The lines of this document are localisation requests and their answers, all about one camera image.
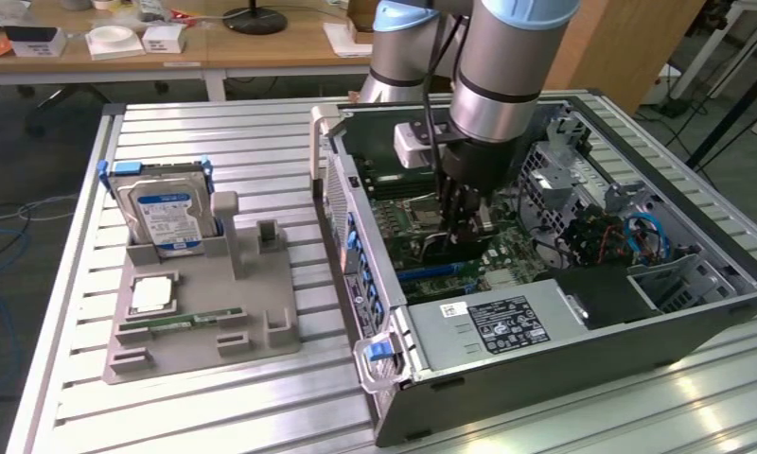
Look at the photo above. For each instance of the hard disk in blue caddy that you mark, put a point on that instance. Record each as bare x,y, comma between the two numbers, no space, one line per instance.
164,217

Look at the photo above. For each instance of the grey power supply unit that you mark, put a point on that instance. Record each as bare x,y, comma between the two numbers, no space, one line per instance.
441,336

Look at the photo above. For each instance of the white labelled box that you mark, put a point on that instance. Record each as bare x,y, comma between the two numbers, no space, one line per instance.
164,40

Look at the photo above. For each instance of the black open PC case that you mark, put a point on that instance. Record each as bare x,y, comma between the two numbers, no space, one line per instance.
543,388

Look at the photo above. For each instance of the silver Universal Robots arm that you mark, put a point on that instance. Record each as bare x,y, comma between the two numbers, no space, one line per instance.
499,71

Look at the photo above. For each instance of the black slanted stand pole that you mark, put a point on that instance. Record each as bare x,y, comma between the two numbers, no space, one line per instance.
734,101

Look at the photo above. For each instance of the crumpled plastic bag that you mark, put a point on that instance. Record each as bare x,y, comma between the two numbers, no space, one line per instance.
0,9

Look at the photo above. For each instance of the white box with round dish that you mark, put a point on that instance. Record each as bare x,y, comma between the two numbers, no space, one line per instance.
113,42

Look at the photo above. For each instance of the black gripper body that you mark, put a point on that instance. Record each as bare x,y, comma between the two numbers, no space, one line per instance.
480,163

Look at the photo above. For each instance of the metal disk bay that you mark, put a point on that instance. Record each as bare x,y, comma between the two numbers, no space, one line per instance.
555,184

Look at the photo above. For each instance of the wooden desk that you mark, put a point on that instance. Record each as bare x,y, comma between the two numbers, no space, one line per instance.
69,66

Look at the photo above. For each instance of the green motherboard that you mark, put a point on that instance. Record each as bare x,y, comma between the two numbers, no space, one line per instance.
504,269

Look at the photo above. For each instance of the graphics card with metal bracket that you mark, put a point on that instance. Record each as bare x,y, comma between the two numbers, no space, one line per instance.
455,255

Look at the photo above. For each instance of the white paper booklet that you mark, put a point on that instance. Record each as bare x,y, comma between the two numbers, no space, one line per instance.
344,42

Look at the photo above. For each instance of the black office chair base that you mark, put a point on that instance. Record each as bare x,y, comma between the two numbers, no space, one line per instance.
63,101

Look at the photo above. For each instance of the white box with black lid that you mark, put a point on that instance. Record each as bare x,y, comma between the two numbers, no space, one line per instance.
37,47

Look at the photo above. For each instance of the black round lamp base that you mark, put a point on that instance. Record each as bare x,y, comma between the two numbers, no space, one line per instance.
255,22

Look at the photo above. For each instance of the silver CPU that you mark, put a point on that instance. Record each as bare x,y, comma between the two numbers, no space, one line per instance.
152,294

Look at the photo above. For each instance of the green RAM stick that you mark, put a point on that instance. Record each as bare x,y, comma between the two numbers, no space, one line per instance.
180,322

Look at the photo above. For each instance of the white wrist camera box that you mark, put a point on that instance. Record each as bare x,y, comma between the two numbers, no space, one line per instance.
409,146

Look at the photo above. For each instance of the blue expansion slot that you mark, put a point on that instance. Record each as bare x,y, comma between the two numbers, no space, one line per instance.
429,273

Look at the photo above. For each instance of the blue case latch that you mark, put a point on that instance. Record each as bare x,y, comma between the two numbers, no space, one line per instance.
379,352

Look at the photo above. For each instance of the brown cardboard box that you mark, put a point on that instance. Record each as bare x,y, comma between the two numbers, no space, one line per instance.
361,14

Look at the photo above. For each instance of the grey parts rack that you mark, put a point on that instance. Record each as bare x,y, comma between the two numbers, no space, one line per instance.
208,293

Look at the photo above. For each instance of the CPU socket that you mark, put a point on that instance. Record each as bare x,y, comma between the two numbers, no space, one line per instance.
419,213

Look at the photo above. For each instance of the wooden cabinet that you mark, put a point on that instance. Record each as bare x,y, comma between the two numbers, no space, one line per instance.
637,47

